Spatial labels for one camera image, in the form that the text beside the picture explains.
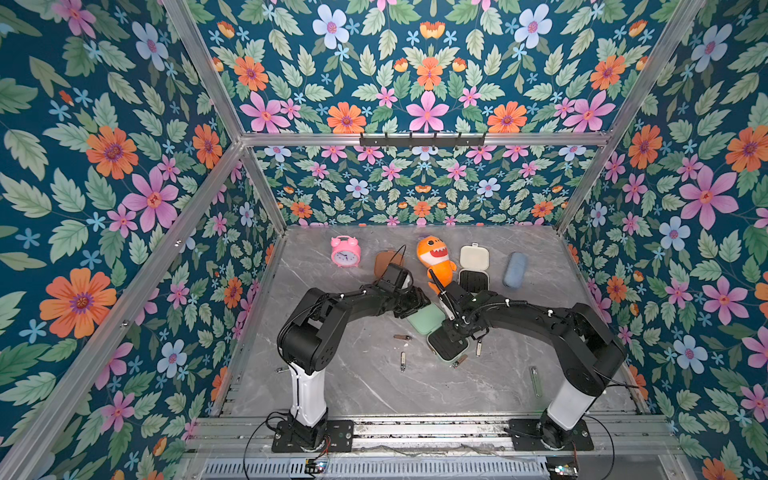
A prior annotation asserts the pink alarm clock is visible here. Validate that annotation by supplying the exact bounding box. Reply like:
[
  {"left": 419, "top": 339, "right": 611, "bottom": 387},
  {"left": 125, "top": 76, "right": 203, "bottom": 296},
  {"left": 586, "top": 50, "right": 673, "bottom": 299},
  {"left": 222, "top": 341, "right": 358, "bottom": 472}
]
[{"left": 330, "top": 235, "right": 361, "bottom": 268}]

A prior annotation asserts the orange shark plush toy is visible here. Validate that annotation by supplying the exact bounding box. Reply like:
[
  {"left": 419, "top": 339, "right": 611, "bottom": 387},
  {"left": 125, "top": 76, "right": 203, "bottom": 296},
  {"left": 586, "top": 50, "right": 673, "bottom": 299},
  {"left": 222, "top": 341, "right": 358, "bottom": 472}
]
[{"left": 417, "top": 236, "right": 457, "bottom": 294}]

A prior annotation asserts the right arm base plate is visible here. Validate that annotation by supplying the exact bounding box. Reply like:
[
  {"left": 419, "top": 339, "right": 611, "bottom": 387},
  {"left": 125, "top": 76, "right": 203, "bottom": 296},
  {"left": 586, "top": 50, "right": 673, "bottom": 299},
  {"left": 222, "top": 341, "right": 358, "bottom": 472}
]
[{"left": 505, "top": 419, "right": 595, "bottom": 451}]

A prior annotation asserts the brown metal nail clipper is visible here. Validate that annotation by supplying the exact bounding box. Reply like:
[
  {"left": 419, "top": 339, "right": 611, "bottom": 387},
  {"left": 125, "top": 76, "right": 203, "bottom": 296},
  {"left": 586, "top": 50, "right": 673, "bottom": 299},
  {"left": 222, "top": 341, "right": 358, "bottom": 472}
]
[{"left": 452, "top": 354, "right": 468, "bottom": 368}]

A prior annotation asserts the green nail file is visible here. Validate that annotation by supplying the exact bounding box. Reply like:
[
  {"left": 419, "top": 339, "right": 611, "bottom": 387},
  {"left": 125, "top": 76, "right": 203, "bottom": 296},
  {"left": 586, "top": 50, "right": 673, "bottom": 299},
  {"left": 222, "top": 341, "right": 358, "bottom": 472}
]
[{"left": 529, "top": 366, "right": 543, "bottom": 398}]

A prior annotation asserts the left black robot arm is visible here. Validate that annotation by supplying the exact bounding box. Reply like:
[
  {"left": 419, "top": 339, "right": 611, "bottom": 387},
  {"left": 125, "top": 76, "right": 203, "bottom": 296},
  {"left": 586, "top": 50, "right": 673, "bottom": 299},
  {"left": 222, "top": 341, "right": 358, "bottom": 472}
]
[{"left": 277, "top": 284, "right": 430, "bottom": 450}]

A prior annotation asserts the blue closed case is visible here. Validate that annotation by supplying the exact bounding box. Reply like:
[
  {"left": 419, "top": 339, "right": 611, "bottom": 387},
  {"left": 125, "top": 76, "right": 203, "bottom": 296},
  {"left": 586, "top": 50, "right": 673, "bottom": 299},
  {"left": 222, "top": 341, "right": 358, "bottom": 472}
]
[{"left": 502, "top": 252, "right": 528, "bottom": 290}]

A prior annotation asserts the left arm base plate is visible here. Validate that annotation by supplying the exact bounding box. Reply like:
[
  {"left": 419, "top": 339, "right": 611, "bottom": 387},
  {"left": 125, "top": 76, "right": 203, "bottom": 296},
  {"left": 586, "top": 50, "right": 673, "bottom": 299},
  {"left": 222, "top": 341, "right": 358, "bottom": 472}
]
[{"left": 271, "top": 420, "right": 355, "bottom": 453}]

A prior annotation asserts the cream open clipper case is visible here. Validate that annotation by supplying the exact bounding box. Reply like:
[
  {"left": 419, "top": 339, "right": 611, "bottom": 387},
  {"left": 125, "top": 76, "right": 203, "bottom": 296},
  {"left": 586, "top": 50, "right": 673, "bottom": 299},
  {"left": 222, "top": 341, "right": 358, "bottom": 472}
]
[{"left": 459, "top": 243, "right": 490, "bottom": 294}]

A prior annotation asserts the black wall hook rail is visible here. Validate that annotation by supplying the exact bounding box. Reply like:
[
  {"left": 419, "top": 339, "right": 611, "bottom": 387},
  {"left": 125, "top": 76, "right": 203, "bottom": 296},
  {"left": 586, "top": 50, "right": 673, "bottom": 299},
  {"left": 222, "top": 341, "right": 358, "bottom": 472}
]
[{"left": 359, "top": 133, "right": 486, "bottom": 149}]

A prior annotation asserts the green clipper case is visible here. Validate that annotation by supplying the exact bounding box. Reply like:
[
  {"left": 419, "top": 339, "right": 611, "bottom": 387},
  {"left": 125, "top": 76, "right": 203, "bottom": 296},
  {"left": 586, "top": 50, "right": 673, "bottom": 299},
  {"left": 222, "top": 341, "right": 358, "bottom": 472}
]
[{"left": 407, "top": 304, "right": 468, "bottom": 366}]

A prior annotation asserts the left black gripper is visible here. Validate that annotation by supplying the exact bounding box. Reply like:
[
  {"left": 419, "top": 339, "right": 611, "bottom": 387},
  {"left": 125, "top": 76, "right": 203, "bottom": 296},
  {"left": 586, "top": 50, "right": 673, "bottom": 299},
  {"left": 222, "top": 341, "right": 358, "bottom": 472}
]
[{"left": 390, "top": 287, "right": 433, "bottom": 320}]

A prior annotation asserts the white vented cable duct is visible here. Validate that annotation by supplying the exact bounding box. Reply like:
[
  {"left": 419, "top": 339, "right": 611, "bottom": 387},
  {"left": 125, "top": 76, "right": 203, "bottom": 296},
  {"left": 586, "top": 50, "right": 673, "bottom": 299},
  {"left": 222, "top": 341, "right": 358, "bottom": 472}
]
[{"left": 201, "top": 457, "right": 550, "bottom": 479}]

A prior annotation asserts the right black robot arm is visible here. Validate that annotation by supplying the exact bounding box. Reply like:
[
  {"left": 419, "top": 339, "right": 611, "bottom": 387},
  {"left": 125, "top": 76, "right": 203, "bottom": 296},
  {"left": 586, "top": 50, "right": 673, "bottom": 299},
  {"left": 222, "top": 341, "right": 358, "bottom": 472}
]
[{"left": 428, "top": 282, "right": 627, "bottom": 450}]

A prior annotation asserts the brown open clipper case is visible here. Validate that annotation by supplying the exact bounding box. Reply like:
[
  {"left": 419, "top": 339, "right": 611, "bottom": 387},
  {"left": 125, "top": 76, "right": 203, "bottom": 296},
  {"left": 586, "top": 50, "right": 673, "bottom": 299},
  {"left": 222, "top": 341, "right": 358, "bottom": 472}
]
[{"left": 374, "top": 250, "right": 404, "bottom": 279}]

